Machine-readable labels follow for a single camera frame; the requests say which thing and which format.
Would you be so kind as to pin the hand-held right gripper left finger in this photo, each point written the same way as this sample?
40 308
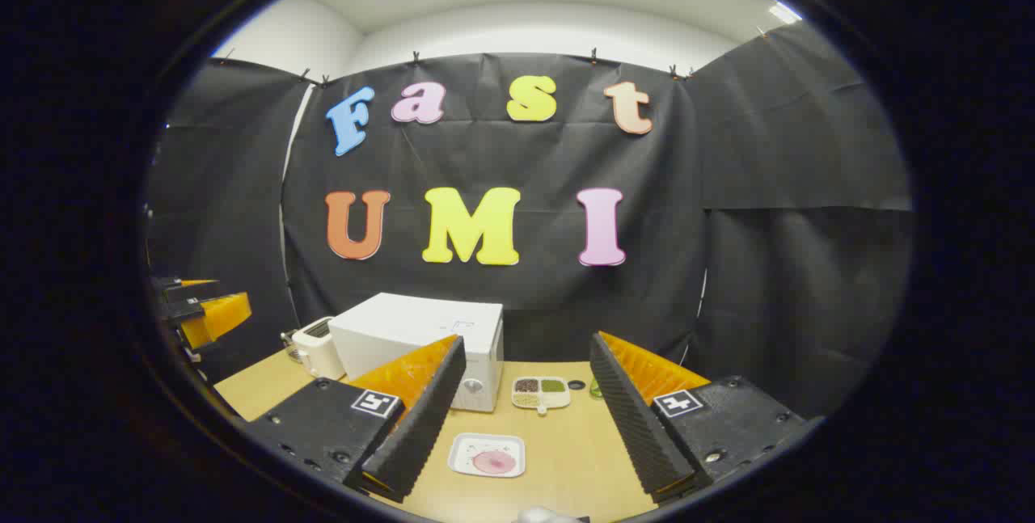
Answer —
420 426

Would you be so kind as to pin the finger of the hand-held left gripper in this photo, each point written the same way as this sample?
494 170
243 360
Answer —
190 291
218 317

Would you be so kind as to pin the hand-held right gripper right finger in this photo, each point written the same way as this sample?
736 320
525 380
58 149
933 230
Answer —
639 426

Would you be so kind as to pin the white square food plate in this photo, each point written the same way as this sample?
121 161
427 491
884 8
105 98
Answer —
465 454

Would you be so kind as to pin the pink ham slice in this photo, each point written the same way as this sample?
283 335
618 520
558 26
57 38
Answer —
493 462

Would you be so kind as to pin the white microwave oven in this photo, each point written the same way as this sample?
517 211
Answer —
404 325

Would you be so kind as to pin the green drink bottle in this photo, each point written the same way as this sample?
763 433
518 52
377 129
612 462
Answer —
595 389

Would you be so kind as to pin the divided dish of beans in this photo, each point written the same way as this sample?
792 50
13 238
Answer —
540 394

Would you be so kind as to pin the white toaster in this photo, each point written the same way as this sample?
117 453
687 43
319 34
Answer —
319 353

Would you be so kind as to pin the black backdrop cloth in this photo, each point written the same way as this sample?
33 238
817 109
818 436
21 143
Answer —
485 159

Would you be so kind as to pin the ceiling light panel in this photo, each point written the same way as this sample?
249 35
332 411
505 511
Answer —
784 13

